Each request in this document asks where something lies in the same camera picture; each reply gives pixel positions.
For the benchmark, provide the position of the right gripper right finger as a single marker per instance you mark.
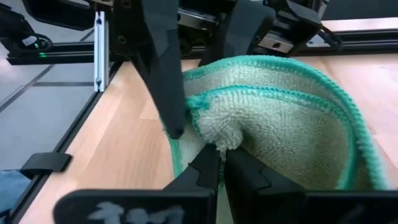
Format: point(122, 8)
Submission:
point(264, 202)

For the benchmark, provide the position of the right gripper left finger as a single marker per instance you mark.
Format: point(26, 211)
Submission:
point(199, 180)

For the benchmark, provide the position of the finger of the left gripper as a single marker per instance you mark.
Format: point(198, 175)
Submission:
point(242, 28)
point(164, 77)

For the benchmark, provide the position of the sage towel with teal edge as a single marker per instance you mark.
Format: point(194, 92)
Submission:
point(280, 124)

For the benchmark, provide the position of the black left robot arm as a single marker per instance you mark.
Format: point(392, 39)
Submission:
point(62, 15)

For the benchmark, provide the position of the silver aluminium bar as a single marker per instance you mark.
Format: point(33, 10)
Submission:
point(101, 53)

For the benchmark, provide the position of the black metal table frame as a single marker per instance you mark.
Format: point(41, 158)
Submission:
point(367, 40)

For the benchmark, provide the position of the black frame clip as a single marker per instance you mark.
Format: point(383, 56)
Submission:
point(46, 163)

